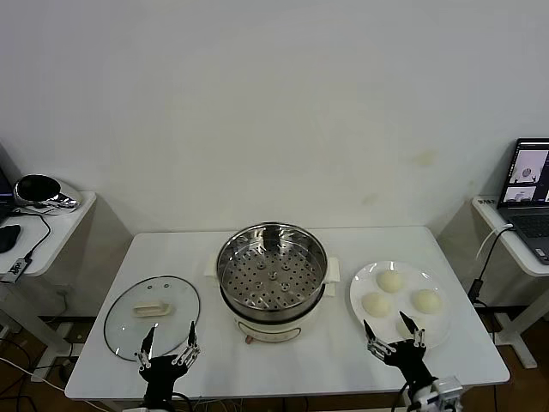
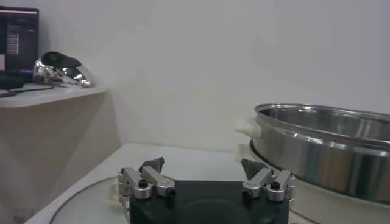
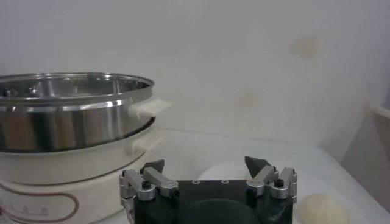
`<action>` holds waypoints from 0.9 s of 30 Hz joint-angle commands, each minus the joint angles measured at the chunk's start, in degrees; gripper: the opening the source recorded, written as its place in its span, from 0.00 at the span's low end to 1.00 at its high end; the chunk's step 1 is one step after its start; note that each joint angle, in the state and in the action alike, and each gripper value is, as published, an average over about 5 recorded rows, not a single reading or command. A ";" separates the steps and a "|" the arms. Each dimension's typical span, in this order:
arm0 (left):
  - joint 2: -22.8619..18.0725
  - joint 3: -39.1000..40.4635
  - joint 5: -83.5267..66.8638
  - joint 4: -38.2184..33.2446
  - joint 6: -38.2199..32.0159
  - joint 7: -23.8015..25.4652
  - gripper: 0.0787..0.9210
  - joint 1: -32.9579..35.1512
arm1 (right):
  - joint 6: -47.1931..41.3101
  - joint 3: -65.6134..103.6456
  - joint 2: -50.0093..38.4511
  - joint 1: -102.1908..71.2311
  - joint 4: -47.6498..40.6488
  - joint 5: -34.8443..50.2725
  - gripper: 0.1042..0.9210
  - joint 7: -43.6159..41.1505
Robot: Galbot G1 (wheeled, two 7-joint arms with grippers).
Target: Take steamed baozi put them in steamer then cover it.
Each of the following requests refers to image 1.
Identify black computer mouse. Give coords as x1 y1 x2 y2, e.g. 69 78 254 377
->
0 224 21 253

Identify grey usb hub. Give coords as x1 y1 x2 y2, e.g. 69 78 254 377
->
2 256 33 283

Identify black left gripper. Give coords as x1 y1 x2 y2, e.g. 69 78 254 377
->
135 320 202 403

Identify round white plate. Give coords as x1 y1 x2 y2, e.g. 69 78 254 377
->
348 260 454 349

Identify dark laptop screen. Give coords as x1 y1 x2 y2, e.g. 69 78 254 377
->
0 143 18 224

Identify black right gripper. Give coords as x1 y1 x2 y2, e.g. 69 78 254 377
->
363 311 439 390

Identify white steamed baozi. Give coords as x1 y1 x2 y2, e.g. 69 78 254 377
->
361 292 391 318
412 288 443 313
396 315 424 341
377 270 404 294

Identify white laptop cable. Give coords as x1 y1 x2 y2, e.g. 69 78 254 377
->
478 223 516 263

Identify round glass lid beige handle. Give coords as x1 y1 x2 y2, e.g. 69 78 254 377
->
104 275 202 362

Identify open grey laptop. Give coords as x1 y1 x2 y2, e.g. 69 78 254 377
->
497 137 549 265

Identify stainless perforated steamer basket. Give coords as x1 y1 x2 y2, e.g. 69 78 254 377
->
215 221 329 314

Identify shiny chrome headset device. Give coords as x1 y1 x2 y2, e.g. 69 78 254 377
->
14 173 82 212

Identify thin black desk cable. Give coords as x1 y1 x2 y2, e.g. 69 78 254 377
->
12 204 51 261

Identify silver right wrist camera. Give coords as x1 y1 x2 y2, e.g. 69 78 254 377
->
431 375 465 412

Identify white side table black frame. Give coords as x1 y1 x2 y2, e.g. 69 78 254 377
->
437 195 549 370

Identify black cable with adapter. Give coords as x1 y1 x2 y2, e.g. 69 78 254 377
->
469 227 514 308

